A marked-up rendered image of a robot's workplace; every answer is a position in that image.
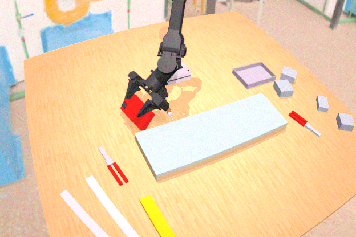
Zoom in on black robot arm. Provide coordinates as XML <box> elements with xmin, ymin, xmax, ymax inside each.
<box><xmin>157</xmin><ymin>0</ymin><xmax>187</xmax><ymax>98</ymax></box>

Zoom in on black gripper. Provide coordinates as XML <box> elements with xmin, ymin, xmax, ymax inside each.
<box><xmin>124</xmin><ymin>69</ymin><xmax>169</xmax><ymax>117</ymax></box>

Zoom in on white flat strip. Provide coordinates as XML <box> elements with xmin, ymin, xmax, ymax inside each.
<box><xmin>60</xmin><ymin>190</ymin><xmax>110</xmax><ymax>237</ymax></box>
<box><xmin>85</xmin><ymin>175</ymin><xmax>140</xmax><ymax>237</ymax></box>

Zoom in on yellow rectangular bar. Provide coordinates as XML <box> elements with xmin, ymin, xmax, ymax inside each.
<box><xmin>140</xmin><ymin>195</ymin><xmax>176</xmax><ymax>237</ymax></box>

